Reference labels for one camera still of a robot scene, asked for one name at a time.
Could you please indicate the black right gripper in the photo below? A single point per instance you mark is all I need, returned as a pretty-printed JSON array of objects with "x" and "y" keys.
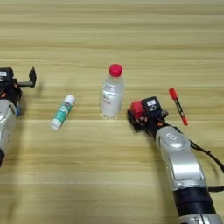
[{"x": 154, "y": 122}]

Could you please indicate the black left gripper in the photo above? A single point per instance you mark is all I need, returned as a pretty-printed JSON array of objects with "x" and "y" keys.
[{"x": 11, "y": 92}]

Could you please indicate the red cube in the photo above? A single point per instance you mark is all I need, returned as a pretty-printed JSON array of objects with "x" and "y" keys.
[{"x": 137, "y": 108}]

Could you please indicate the red marker pen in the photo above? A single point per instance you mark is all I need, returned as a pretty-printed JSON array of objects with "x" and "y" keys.
[{"x": 178, "y": 106}]

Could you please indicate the clear bottle with red cap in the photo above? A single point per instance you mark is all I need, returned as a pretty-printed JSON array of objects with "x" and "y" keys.
[{"x": 113, "y": 93}]

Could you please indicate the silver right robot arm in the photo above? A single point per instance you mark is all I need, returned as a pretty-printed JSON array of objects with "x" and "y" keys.
[{"x": 183, "y": 163}]

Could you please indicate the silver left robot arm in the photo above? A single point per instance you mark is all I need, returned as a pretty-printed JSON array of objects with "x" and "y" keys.
[{"x": 5, "y": 125}]

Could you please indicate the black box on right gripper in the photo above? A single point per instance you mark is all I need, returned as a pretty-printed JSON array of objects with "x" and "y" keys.
[{"x": 151, "y": 105}]

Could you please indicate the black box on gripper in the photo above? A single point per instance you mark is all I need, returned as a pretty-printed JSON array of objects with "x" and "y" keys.
[
  {"x": 151, "y": 105},
  {"x": 6, "y": 75}
]

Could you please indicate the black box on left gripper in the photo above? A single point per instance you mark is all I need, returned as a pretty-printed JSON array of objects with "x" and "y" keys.
[{"x": 6, "y": 75}]

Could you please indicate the blue glue stick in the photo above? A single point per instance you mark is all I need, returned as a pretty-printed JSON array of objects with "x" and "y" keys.
[{"x": 18, "y": 110}]

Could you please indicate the green and white glue stick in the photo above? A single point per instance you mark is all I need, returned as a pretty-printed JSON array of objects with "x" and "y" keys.
[{"x": 62, "y": 112}]

